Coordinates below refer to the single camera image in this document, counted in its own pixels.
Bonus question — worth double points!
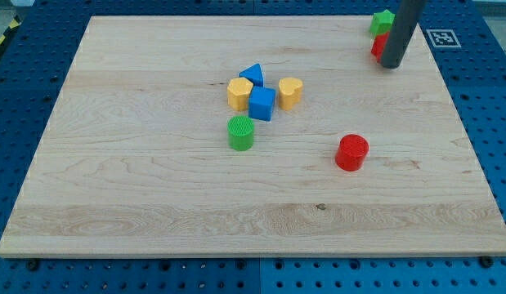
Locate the light wooden board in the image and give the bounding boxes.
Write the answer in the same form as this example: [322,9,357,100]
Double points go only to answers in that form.
[0,16,506,258]

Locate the blue triangle block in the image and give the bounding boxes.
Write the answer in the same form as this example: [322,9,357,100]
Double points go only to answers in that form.
[239,64,264,87]

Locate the green cylinder block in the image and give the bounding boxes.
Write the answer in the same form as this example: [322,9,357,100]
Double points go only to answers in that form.
[227,115,254,151]

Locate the blue cube block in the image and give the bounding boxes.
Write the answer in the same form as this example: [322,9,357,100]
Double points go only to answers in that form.
[249,86,275,121]

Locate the red cylinder block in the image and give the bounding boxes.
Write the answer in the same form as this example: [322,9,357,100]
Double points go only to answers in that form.
[334,134,369,172]

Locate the yellow hexagon block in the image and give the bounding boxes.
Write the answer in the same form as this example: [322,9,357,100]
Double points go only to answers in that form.
[227,78,253,111]

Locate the yellow heart block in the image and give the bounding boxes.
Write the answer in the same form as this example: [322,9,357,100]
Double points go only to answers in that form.
[279,77,303,110]

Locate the yellow black hazard tape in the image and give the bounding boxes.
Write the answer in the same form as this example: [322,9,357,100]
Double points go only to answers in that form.
[0,15,21,56]

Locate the red block behind rod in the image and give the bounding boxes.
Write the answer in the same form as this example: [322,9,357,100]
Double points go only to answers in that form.
[371,31,390,63]

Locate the green star block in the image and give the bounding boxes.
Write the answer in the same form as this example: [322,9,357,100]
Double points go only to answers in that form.
[369,10,395,36]

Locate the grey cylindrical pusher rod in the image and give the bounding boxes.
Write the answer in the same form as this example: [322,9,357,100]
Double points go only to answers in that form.
[380,0,427,69]

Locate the white fiducial marker tag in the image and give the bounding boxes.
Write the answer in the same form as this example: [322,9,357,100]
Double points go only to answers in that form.
[427,29,461,48]

